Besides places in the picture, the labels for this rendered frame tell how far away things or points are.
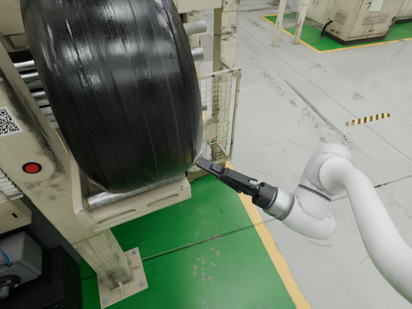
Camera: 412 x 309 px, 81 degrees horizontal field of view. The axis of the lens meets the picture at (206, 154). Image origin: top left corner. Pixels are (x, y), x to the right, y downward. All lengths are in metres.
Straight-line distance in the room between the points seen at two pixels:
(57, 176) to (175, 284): 1.04
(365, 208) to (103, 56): 0.58
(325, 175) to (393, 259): 0.31
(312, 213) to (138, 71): 0.58
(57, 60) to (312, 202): 0.69
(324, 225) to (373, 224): 0.26
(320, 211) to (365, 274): 1.18
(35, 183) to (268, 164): 1.77
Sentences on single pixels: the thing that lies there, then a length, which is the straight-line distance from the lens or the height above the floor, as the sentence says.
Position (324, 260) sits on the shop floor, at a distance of 1.84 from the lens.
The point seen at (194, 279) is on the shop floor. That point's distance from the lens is 1.65.
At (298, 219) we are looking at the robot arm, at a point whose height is 0.96.
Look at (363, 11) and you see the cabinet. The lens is 4.93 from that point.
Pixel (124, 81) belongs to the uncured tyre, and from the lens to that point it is 0.50.
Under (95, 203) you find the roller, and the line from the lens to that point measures 0.86.
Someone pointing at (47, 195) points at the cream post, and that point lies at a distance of 0.93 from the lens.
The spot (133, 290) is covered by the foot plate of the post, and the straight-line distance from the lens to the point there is 1.67.
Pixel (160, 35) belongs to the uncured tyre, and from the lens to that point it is 0.53.
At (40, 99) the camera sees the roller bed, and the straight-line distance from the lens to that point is 1.18.
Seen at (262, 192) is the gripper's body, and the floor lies 1.01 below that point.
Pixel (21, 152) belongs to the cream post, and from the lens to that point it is 0.80.
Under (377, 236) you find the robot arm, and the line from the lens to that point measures 0.53.
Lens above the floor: 1.57
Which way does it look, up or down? 45 degrees down
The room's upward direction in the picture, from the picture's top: straight up
